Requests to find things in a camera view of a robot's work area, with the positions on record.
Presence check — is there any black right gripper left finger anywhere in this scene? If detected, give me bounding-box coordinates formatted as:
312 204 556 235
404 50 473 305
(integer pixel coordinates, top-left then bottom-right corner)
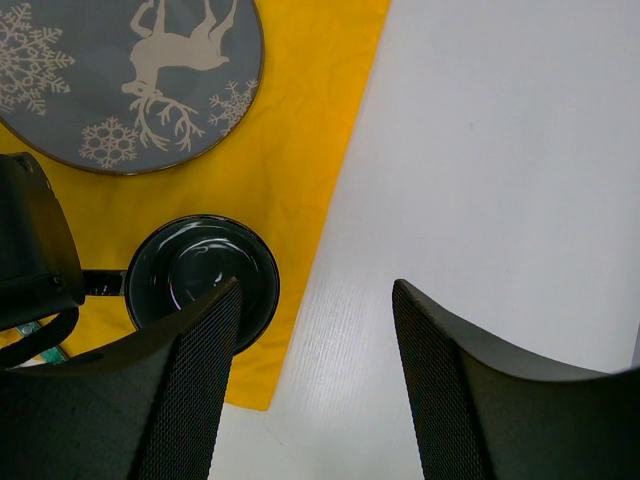
1 279 242 479

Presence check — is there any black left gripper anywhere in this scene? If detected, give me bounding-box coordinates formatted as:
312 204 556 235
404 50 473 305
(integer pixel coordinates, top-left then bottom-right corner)
1 153 85 370

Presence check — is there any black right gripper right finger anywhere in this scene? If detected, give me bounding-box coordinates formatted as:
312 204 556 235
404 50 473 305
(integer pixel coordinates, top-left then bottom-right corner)
392 279 639 479

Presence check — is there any dark green mug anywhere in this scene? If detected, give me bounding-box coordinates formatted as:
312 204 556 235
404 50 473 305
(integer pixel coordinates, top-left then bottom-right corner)
83 214 280 354

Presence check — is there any grey reindeer plate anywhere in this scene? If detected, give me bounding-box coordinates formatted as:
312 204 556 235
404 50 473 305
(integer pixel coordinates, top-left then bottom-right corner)
1 1 265 175

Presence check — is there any yellow Pikachu cloth placemat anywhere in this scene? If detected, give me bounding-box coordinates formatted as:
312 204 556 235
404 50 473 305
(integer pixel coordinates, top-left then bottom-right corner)
1 1 389 411

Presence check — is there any spoon with green handle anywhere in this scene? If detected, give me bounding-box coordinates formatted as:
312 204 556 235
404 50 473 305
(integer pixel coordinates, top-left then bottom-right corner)
16 322 68 364

